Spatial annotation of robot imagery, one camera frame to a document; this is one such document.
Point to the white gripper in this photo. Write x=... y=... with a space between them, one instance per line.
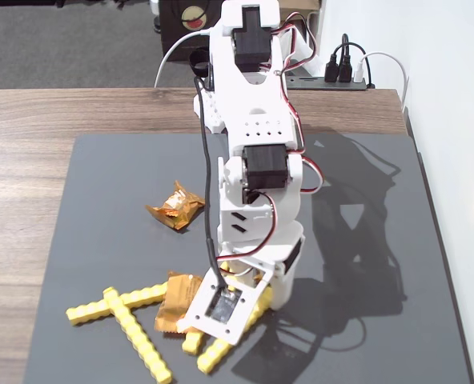
x=286 y=280

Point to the yellow toy fry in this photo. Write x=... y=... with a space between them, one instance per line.
x=192 y=342
x=213 y=356
x=224 y=269
x=141 y=340
x=141 y=297

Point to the plain orange foil wrapper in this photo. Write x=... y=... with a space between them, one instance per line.
x=177 y=300

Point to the orange foil wrapper white print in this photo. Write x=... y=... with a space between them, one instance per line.
x=177 y=212

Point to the dark grey mat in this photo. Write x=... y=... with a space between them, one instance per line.
x=113 y=168

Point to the black power strip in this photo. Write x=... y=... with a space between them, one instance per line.
x=313 y=83

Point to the black plug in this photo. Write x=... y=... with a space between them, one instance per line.
x=344 y=68
x=331 y=68

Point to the white plug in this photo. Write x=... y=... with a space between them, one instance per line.
x=358 y=72

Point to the black box round logo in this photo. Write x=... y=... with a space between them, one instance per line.
x=173 y=36

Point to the brown cardboard box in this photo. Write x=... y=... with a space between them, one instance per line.
x=297 y=4

